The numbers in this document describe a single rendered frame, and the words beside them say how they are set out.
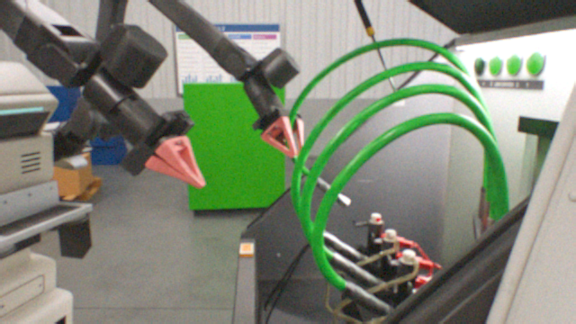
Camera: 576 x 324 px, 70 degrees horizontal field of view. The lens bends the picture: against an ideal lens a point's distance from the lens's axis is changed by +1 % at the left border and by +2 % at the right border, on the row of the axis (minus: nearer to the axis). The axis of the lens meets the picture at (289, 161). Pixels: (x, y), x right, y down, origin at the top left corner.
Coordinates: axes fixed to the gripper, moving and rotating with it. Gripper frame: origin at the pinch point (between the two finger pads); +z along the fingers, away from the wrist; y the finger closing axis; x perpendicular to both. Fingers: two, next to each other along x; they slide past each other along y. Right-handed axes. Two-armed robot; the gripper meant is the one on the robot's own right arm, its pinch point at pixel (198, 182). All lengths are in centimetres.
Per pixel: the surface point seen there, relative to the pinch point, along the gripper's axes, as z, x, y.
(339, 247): 22.3, 8.7, 4.9
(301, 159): 8.0, 7.1, 11.1
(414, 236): 45, 55, 6
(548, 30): 21, 22, 51
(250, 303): 20.4, 13.5, -16.4
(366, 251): 28.5, 18.4, 4.8
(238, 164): -25, 321, -113
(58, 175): -149, 308, -255
